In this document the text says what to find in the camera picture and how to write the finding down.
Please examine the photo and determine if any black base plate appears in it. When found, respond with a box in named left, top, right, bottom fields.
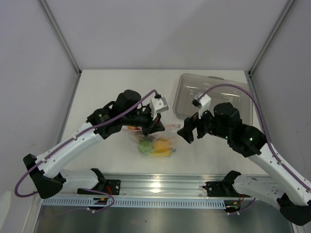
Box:
left=202, top=181, right=250, bottom=198
left=99, top=180, right=121, bottom=195

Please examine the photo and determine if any aluminium mounting rail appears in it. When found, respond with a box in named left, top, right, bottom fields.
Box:
left=58, top=172, right=280, bottom=201

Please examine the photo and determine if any red meat slice toy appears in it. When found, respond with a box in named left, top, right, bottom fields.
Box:
left=127, top=126, right=141, bottom=131

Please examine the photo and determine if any clear plastic tray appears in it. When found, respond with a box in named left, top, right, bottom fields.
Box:
left=173, top=73, right=253, bottom=125

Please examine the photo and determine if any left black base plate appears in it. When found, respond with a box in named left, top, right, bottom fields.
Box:
left=99, top=180, right=121, bottom=195

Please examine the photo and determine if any purple cable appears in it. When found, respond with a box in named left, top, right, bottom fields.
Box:
left=14, top=89, right=161, bottom=198
left=194, top=83, right=311, bottom=192

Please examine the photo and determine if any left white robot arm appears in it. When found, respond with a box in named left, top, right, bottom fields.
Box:
left=23, top=90, right=168, bottom=199

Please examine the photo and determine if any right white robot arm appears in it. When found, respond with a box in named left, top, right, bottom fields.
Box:
left=177, top=102, right=311, bottom=226

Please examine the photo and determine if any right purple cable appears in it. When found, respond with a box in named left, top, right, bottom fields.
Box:
left=194, top=83, right=311, bottom=192

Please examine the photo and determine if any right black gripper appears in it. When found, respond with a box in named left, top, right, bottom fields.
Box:
left=177, top=104, right=231, bottom=144

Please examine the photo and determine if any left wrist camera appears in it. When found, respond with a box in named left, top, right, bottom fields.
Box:
left=150, top=97, right=169, bottom=120

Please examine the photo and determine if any clear zip top bag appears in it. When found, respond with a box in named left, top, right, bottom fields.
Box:
left=122, top=124, right=181, bottom=158

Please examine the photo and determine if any green guava toy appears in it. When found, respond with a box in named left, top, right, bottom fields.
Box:
left=138, top=140, right=153, bottom=155

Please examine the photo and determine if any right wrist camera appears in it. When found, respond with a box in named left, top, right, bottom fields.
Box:
left=192, top=92, right=211, bottom=119

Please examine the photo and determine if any yellow mango toy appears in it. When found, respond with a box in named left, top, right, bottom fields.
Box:
left=151, top=150, right=173, bottom=158

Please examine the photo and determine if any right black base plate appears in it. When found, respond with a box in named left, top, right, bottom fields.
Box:
left=202, top=181, right=250, bottom=198

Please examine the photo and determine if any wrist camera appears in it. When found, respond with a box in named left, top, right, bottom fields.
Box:
left=192, top=92, right=211, bottom=119
left=150, top=97, right=169, bottom=120

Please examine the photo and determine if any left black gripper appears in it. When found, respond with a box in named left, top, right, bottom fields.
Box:
left=122, top=105, right=165, bottom=137

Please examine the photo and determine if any white slotted cable duct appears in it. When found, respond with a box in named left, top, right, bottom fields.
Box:
left=42, top=197, right=226, bottom=209

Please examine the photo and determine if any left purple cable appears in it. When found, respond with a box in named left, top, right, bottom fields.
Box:
left=14, top=89, right=161, bottom=198

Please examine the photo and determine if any yellow lemon toy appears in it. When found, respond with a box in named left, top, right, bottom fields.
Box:
left=153, top=138, right=173, bottom=151

